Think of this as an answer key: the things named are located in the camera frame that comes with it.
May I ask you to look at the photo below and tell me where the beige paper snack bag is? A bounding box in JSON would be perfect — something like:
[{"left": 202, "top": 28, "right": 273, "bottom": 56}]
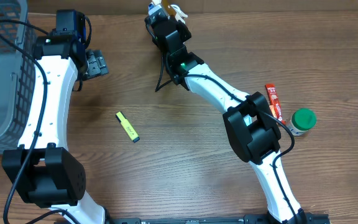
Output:
[{"left": 161, "top": 0, "right": 188, "bottom": 24}]

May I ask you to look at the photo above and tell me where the yellow highlighter marker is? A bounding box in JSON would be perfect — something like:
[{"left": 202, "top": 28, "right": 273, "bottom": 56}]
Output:
[{"left": 116, "top": 111, "right": 140, "bottom": 142}]

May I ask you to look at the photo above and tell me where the red snack bar wrapper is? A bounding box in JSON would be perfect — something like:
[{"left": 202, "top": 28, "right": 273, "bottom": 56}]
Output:
[{"left": 265, "top": 83, "right": 286, "bottom": 124}]

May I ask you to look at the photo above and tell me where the green lid jar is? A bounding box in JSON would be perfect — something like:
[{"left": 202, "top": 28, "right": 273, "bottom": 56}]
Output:
[{"left": 287, "top": 108, "right": 316, "bottom": 136}]

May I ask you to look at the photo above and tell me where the teal tissue packet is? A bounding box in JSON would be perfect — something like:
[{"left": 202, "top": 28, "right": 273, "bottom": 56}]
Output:
[{"left": 244, "top": 115, "right": 252, "bottom": 126}]

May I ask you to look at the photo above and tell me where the orange small box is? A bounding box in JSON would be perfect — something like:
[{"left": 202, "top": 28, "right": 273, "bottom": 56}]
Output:
[{"left": 269, "top": 105, "right": 276, "bottom": 116}]

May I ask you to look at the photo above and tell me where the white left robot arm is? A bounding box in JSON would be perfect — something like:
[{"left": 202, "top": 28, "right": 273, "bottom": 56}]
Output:
[{"left": 2, "top": 9, "right": 111, "bottom": 223}]

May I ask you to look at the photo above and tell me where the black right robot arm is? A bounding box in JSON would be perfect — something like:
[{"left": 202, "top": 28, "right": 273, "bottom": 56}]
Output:
[{"left": 145, "top": 1, "right": 307, "bottom": 223}]

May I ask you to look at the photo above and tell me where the grey plastic mesh basket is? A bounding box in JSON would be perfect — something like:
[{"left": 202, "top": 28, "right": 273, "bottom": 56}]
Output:
[{"left": 0, "top": 0, "right": 36, "bottom": 154}]

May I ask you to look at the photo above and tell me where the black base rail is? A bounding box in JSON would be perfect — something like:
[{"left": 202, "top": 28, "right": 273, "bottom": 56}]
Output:
[{"left": 110, "top": 213, "right": 331, "bottom": 224}]

